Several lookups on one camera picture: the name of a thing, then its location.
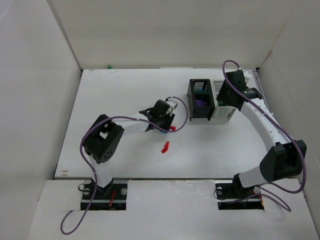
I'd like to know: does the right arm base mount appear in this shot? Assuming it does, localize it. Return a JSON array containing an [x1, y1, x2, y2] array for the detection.
[[213, 180, 265, 211]]

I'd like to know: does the purple rectangular lego brick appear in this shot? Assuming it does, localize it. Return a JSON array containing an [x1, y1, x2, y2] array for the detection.
[[196, 100, 207, 107]]

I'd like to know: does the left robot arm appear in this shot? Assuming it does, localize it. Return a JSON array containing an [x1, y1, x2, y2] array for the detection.
[[83, 99, 178, 198]]

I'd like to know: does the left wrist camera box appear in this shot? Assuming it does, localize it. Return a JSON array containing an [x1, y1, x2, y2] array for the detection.
[[165, 99, 178, 110]]

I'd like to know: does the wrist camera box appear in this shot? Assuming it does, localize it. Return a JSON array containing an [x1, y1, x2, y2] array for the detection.
[[242, 70, 253, 83], [165, 99, 178, 110]]

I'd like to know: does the black slatted container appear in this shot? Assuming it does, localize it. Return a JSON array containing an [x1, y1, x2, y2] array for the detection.
[[187, 79, 215, 121]]

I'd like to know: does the long red lego piece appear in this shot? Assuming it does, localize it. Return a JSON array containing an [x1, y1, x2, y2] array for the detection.
[[161, 141, 170, 154]]

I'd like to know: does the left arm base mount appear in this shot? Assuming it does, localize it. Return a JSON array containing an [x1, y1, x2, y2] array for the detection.
[[78, 179, 128, 211]]

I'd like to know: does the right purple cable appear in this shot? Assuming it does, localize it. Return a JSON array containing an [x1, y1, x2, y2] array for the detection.
[[221, 59, 308, 213]]

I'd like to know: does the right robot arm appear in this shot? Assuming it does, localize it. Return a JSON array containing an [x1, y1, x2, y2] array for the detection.
[[217, 70, 307, 198]]

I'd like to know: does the white slatted container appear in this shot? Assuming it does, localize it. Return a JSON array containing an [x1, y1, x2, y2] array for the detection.
[[210, 80, 236, 121]]

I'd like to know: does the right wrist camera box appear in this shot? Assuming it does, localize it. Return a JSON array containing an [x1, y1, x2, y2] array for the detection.
[[242, 70, 253, 83]]

